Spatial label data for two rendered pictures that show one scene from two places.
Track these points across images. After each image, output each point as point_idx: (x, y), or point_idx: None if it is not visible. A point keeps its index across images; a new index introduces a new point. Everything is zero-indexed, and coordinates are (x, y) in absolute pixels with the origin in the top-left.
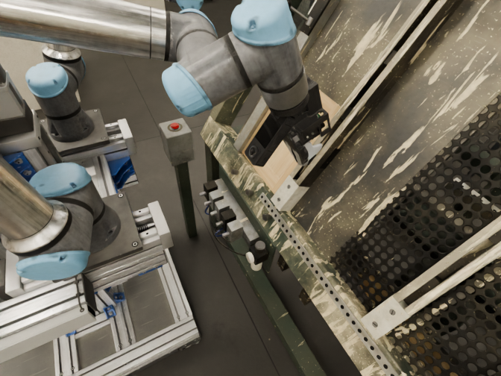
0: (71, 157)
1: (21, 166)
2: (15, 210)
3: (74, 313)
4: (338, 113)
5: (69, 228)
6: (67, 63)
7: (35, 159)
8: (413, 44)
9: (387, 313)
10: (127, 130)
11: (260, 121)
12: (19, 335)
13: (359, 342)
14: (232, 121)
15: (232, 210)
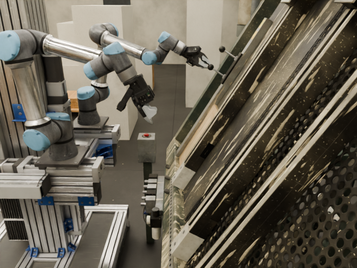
0: (82, 135)
1: None
2: (32, 106)
3: (34, 185)
4: (211, 120)
5: (46, 125)
6: (98, 88)
7: None
8: (244, 80)
9: (181, 234)
10: (116, 128)
11: (192, 136)
12: (9, 185)
13: (168, 264)
14: None
15: (155, 191)
